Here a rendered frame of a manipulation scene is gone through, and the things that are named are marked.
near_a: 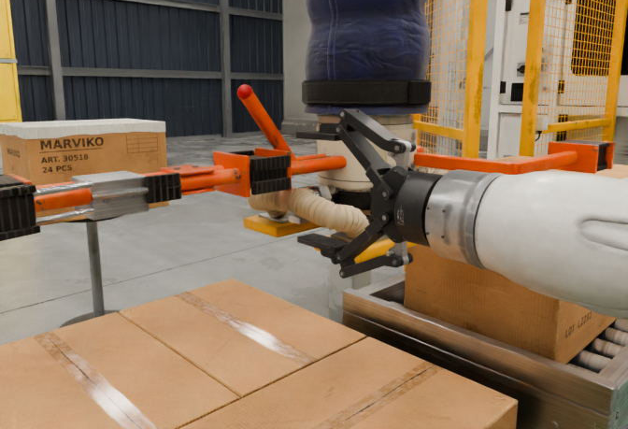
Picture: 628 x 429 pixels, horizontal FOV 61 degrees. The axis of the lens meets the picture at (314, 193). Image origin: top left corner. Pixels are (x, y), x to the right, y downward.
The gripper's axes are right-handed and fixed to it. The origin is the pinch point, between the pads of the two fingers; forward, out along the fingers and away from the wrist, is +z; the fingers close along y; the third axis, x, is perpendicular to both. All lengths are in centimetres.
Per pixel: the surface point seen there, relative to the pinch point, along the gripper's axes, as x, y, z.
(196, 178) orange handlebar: -10.0, -1.0, 11.2
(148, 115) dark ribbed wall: 485, 31, 1077
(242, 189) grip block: -2.9, 1.2, 11.0
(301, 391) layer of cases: 21, 49, 27
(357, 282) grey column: 129, 75, 111
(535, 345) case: 64, 43, -2
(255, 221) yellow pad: 9.3, 10.5, 25.1
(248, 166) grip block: -2.5, -2.0, 10.1
